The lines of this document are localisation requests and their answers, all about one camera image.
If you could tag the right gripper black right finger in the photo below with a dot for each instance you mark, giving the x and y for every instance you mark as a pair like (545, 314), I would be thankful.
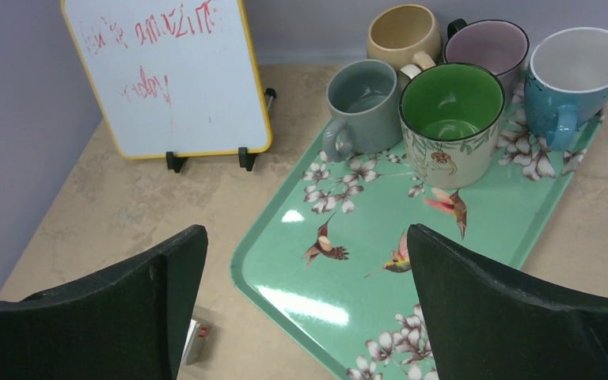
(486, 320)

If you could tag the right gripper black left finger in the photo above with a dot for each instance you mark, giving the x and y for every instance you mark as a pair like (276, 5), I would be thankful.
(126, 321)

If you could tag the cream white mug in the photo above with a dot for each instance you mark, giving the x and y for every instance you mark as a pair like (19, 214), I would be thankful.
(450, 118)

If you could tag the grey mug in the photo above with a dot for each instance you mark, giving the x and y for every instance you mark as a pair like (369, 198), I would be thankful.
(363, 102)

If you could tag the blue teal mug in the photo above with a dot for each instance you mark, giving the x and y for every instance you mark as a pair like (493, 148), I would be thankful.
(566, 84)

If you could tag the mauve purple mug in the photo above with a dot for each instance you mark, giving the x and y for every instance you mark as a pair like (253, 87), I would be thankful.
(499, 46)

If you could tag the beige brown mug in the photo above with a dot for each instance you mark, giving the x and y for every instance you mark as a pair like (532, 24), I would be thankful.
(407, 37)

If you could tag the small white card box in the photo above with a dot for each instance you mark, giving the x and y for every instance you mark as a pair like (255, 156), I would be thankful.
(195, 341)

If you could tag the green floral tray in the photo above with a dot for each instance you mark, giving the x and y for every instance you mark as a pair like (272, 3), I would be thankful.
(326, 259)

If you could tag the white whiteboard yellow frame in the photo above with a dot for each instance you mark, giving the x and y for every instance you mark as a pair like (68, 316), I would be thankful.
(174, 79)

